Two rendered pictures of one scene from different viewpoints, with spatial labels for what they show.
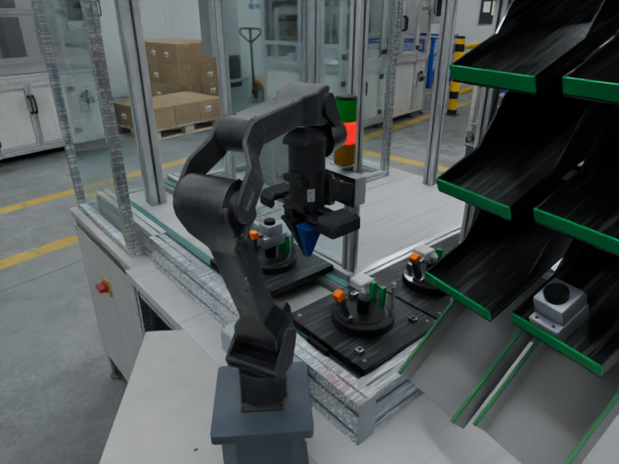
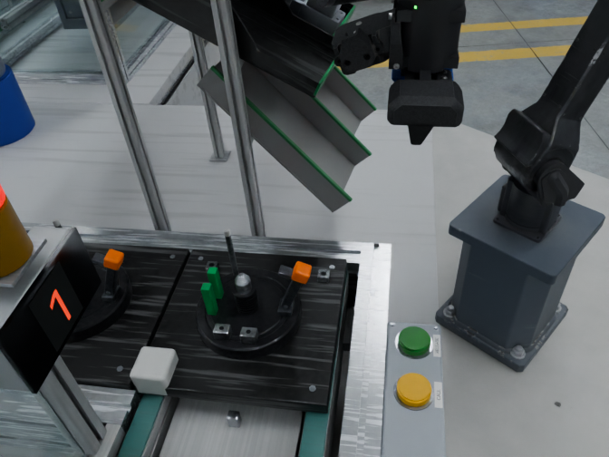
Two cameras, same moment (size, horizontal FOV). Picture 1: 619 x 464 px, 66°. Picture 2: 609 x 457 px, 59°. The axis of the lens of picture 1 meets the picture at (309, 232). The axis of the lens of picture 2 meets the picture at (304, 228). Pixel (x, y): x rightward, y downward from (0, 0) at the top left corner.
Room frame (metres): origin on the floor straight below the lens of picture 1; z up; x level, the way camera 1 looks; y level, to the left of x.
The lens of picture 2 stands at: (1.10, 0.30, 1.54)
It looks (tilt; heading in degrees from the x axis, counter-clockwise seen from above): 42 degrees down; 233
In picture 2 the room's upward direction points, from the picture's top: 5 degrees counter-clockwise
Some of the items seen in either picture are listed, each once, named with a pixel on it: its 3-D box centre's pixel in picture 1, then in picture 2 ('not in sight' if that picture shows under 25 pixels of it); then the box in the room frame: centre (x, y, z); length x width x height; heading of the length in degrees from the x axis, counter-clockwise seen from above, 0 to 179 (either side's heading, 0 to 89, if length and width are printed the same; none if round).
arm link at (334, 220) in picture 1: (307, 191); (427, 35); (0.71, 0.00, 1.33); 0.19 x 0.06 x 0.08; 40
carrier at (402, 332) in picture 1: (364, 302); (245, 295); (0.88, -0.12, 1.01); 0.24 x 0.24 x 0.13; 40
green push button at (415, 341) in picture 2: not in sight; (413, 343); (0.75, 0.06, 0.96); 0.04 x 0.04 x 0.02
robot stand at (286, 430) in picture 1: (264, 441); (512, 272); (0.56, 0.07, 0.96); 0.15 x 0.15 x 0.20; 5
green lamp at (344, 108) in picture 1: (345, 110); not in sight; (1.10, -0.08, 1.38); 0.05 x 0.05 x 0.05
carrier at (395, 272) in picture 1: (432, 266); (72, 281); (1.04, -0.31, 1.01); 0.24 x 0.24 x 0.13; 40
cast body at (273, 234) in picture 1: (273, 230); not in sight; (1.14, 0.10, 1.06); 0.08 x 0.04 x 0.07; 130
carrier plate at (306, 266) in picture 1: (271, 264); not in sight; (1.14, 0.10, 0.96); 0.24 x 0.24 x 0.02; 40
